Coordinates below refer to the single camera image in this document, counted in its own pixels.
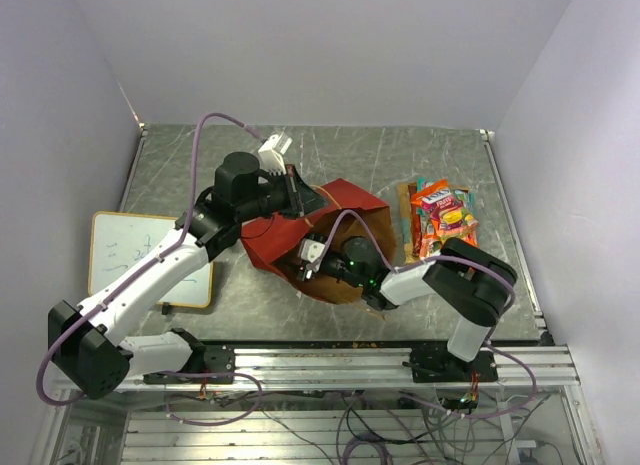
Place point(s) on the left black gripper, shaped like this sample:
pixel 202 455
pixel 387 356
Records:
pixel 301 198

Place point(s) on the red brown paper bag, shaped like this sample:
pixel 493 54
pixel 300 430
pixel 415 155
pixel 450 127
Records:
pixel 272 244

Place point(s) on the brown snack pouch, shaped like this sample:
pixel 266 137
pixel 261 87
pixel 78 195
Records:
pixel 414 224

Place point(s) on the small orange snack packet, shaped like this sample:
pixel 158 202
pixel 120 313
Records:
pixel 431 243

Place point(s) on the orange Fox's candy bag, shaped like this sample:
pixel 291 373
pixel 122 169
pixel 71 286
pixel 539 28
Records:
pixel 432 197

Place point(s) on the colourful small snack packets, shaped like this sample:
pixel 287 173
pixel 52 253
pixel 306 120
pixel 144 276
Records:
pixel 452 222

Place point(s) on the teal Fox's candy bag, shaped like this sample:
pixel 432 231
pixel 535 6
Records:
pixel 462 195

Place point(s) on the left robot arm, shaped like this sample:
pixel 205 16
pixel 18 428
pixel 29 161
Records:
pixel 90 342

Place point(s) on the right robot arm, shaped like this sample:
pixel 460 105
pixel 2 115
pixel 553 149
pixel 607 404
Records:
pixel 477 285

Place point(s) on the small whiteboard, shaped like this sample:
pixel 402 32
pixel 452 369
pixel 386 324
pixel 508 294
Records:
pixel 121 240

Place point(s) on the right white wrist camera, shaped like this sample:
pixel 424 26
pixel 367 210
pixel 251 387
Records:
pixel 309 253

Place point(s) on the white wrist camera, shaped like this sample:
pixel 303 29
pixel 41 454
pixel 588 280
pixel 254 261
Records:
pixel 272 151
pixel 309 253

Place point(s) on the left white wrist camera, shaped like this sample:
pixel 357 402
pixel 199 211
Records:
pixel 272 151

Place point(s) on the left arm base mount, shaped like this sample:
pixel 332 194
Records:
pixel 216 361

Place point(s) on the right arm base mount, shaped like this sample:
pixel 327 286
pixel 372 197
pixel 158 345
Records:
pixel 430 362

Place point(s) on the aluminium extrusion rail frame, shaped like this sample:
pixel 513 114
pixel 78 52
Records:
pixel 348 369

